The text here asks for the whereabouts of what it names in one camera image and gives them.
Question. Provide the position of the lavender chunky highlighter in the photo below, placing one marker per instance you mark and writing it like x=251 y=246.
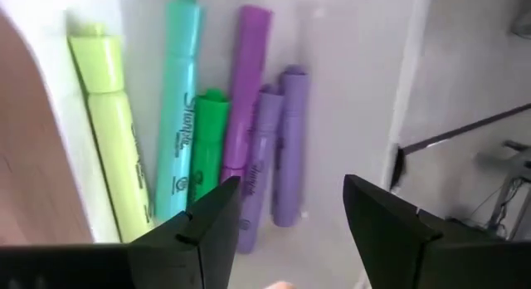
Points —
x=261 y=156
x=290 y=148

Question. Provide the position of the violet chunky highlighter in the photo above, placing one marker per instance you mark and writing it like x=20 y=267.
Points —
x=249 y=73

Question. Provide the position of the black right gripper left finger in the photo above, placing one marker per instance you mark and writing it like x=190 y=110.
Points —
x=124 y=264

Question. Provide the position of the white plastic bin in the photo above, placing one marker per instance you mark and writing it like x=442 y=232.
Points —
x=352 y=94

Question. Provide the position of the green chunky highlighter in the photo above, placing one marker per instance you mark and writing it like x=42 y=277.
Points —
x=209 y=139

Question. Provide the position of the yellow-green chunky highlighter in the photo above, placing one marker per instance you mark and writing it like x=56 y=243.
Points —
x=112 y=135

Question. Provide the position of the teal chunky highlighter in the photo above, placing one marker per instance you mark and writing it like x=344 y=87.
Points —
x=178 y=94

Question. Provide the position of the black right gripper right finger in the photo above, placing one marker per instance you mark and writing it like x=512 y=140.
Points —
x=415 y=256

